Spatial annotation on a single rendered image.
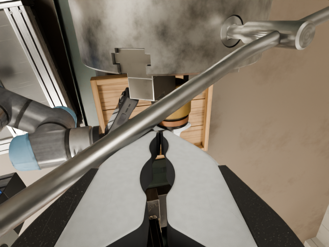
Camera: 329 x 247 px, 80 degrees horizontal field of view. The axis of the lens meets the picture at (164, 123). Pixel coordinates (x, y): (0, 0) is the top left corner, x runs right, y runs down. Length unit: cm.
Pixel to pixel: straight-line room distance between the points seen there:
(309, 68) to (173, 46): 205
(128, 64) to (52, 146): 24
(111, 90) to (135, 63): 36
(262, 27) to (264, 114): 191
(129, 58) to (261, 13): 17
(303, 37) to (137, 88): 19
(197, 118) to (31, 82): 100
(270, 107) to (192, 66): 190
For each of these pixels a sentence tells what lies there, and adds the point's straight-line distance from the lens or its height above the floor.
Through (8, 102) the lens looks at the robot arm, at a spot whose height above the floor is 101.
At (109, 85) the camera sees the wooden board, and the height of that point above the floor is 88.
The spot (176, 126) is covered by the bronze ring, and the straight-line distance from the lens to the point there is 41.
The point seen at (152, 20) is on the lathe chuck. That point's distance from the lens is 24.
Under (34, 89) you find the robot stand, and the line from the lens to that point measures 139.
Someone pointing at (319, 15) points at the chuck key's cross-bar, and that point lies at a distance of 25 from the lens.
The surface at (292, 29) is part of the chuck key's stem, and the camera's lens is 20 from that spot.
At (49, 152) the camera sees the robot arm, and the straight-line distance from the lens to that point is 44.
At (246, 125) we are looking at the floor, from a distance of 206.
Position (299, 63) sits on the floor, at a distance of 215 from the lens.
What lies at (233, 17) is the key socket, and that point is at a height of 123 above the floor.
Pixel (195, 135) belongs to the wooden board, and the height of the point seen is 88.
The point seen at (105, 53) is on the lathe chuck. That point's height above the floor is 119.
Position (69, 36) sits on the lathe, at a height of 54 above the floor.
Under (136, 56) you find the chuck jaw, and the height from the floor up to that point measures 121.
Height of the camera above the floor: 146
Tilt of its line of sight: 60 degrees down
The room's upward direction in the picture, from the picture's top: 154 degrees clockwise
